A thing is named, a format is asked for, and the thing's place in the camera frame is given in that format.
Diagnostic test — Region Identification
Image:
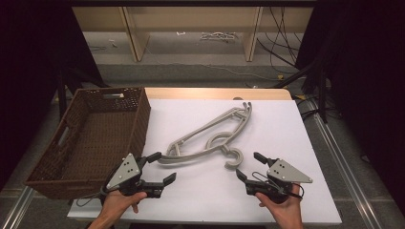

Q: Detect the light wooden furniture frame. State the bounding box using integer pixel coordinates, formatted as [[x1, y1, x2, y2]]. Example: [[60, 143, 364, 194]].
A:
[[72, 6, 314, 63]]

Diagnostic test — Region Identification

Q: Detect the person's left hand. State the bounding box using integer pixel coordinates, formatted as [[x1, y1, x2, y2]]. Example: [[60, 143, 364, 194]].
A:
[[100, 190, 148, 221]]

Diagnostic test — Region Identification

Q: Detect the white table cover sheet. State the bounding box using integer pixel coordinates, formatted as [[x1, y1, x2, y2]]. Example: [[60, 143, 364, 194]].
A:
[[67, 98, 343, 227]]

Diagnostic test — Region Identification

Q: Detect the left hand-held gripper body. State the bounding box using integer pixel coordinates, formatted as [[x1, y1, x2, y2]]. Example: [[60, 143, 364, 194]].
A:
[[104, 153, 165, 198]]

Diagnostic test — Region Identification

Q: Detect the dark curtain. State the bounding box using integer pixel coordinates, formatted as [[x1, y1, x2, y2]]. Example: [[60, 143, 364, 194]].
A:
[[295, 0, 405, 204], [0, 0, 106, 192]]

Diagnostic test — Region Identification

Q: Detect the black metal stand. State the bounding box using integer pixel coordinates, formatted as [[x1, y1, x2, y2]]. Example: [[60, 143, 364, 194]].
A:
[[273, 60, 329, 123], [56, 68, 109, 120]]

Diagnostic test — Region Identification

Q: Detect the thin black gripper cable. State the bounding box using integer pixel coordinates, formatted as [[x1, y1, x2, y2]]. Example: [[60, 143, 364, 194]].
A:
[[251, 171, 306, 200]]

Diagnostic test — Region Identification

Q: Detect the person's right hand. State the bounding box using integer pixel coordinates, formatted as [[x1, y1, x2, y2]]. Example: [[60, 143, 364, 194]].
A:
[[254, 182, 304, 221]]

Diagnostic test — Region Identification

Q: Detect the brown woven basket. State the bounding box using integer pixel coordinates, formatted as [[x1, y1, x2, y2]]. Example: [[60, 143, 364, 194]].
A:
[[24, 87, 152, 200]]

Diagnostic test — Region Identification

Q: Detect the black floor cable bundle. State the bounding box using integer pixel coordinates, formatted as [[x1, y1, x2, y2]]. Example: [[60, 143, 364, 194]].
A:
[[257, 6, 304, 70]]

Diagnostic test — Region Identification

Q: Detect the white floor cable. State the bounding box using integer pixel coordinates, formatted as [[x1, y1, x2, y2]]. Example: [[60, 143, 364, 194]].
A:
[[144, 47, 278, 82]]

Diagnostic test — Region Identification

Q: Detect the metal floor rail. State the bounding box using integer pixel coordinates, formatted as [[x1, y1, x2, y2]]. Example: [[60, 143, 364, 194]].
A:
[[0, 185, 36, 229], [305, 98, 383, 229]]

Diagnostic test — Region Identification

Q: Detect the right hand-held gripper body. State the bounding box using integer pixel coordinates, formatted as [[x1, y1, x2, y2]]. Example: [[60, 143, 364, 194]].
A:
[[245, 157, 314, 205]]

